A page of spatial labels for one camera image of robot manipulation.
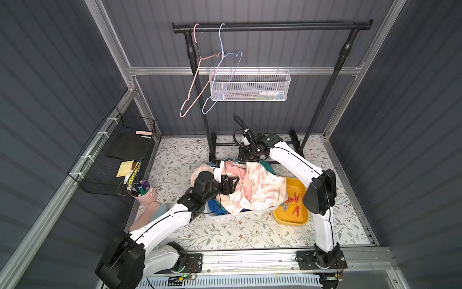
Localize yellow sticky notepad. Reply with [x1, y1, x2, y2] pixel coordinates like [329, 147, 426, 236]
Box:
[116, 160, 134, 178]

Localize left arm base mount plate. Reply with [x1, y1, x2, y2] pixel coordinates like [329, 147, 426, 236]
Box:
[170, 253, 203, 273]

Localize white mesh hanging cup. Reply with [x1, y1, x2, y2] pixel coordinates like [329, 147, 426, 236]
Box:
[210, 69, 291, 102]

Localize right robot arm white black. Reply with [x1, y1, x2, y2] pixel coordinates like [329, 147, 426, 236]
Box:
[233, 128, 340, 269]

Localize black wire mesh basket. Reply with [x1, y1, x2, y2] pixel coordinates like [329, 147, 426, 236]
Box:
[68, 108, 157, 196]

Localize pink wire hanger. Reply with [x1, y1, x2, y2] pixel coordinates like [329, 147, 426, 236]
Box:
[179, 23, 222, 118]

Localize blue wire hanger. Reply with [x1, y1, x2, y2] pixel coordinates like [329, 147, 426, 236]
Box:
[201, 23, 243, 115]

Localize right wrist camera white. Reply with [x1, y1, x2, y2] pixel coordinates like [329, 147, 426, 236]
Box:
[242, 128, 254, 146]

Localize black clothes rack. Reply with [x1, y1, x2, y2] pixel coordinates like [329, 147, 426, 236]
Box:
[172, 19, 374, 154]

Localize pink and teal flat cases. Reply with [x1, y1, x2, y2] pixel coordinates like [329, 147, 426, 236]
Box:
[129, 201, 168, 232]

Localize pink pen cup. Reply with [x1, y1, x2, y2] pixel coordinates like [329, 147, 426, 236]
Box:
[129, 180, 158, 207]

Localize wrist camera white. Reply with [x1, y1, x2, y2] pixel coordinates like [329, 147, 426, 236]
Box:
[212, 160, 225, 183]
[242, 128, 254, 146]

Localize yellow clothespin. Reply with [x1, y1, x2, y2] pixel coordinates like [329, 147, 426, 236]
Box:
[288, 202, 299, 211]

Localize green jacket orange letter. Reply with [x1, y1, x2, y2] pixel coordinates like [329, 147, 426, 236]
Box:
[216, 158, 280, 214]

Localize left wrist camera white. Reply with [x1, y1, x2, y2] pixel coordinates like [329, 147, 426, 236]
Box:
[212, 160, 225, 183]

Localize yellow plastic tray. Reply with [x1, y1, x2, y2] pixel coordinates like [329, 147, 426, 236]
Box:
[274, 178, 309, 226]

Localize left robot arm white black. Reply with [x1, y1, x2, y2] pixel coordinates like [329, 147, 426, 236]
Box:
[95, 171, 239, 289]

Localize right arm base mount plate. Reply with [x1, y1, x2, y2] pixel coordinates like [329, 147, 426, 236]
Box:
[295, 248, 348, 270]

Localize blue red white jacket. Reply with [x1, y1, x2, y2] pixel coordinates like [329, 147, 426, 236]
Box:
[207, 199, 231, 216]

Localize red clothespin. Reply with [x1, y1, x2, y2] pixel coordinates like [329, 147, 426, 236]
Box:
[292, 205, 300, 217]

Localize pink floral garment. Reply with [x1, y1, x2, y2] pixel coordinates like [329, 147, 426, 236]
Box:
[190, 160, 289, 216]

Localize white perforated laundry basket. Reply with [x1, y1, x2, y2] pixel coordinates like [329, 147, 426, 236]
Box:
[203, 204, 278, 220]

